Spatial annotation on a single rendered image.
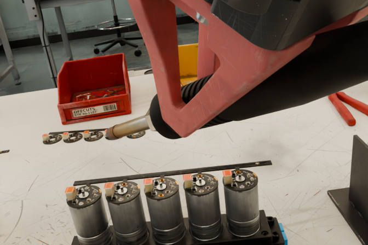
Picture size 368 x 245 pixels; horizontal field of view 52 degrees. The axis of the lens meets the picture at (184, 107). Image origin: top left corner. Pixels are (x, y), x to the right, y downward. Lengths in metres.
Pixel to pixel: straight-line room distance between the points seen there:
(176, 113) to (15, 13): 4.74
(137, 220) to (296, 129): 0.25
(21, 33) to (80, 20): 0.70
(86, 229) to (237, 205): 0.11
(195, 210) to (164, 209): 0.02
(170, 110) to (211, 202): 0.13
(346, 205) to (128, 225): 0.18
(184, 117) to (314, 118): 0.36
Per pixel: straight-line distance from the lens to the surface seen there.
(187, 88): 0.16
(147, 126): 0.20
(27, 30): 4.88
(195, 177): 0.28
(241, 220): 0.28
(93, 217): 0.29
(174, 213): 0.28
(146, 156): 0.44
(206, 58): 0.17
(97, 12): 4.70
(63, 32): 3.28
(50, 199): 0.41
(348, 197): 0.36
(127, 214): 0.28
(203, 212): 0.28
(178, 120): 0.16
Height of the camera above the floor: 0.97
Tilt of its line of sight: 24 degrees down
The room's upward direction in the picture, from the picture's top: 7 degrees counter-clockwise
